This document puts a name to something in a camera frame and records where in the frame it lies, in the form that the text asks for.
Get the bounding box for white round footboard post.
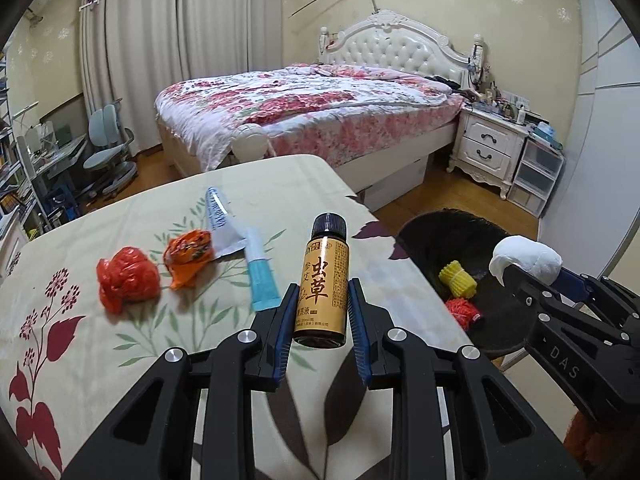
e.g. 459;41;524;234
231;124;274;162

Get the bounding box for orange black snack wrapper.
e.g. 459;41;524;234
163;230;215;290

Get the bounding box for brown bottle yellow label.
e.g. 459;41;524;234
293;212;349;349

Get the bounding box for beige curtain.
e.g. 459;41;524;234
78;0;283;154

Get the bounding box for floral pink bed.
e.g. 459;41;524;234
155;64;464;171

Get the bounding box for floral beige bed sheet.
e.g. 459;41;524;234
1;155;468;479

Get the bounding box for white nightstand with drawers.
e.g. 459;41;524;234
447;105;528;200

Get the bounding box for grey office chair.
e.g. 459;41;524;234
82;99;138;200

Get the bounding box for white tufted headboard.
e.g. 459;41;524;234
318;10;485;89

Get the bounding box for white plastic drawer unit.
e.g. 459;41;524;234
506;136;565;218

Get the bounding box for red foam net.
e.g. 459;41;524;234
445;298;483;333

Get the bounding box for yellow foam net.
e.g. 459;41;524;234
438;260;477;299

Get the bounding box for teal white cream tube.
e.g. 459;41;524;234
244;228;281;312

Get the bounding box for black lined trash bin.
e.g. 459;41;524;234
397;209;534;359

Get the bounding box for white bookshelf with books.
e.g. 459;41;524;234
0;49;46;240

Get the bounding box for red crumpled plastic bag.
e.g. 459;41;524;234
96;246;160;315

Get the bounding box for white paper ball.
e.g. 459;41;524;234
488;235;563;285

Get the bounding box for white blue toothpaste tube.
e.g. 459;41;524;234
205;188;246;258

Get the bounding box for grey study desk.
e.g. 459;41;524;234
16;134;88;195

